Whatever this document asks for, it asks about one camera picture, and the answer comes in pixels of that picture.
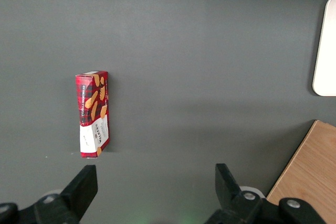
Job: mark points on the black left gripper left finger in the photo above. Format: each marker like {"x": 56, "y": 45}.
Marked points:
{"x": 76, "y": 195}

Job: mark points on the white rectangular tray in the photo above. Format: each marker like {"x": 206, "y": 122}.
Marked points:
{"x": 326, "y": 51}

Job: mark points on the wooden drawer cabinet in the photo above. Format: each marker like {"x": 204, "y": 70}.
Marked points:
{"x": 312, "y": 171}

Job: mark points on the red tartan shortbread box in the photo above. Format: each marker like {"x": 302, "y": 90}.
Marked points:
{"x": 93, "y": 113}

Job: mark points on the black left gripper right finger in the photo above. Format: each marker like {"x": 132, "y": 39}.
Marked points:
{"x": 231, "y": 197}

